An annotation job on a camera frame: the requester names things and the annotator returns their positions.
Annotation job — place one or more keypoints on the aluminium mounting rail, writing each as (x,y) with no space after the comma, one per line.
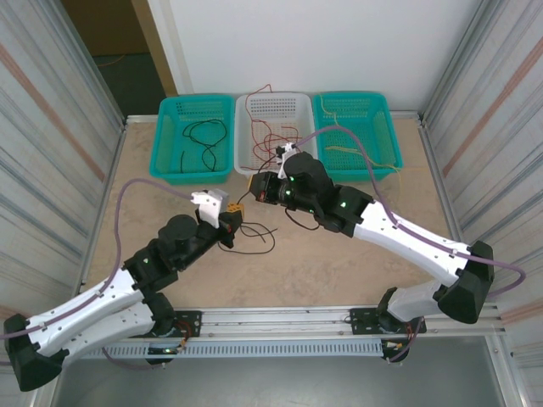
(275,322)

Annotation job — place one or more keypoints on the white plastic basket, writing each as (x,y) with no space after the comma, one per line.
(297,99)

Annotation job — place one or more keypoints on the teal plastic basket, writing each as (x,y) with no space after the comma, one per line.
(169,178)
(339,174)

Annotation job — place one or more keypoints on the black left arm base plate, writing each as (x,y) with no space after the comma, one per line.
(191,322)

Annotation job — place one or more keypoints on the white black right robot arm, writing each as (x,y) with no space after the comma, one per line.
(403,243)

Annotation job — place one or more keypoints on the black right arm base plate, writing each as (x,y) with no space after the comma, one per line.
(360,318)

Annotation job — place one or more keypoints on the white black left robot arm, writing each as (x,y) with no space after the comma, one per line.
(97,322)

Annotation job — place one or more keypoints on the brown wooden door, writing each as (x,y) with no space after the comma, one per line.
(106,25)

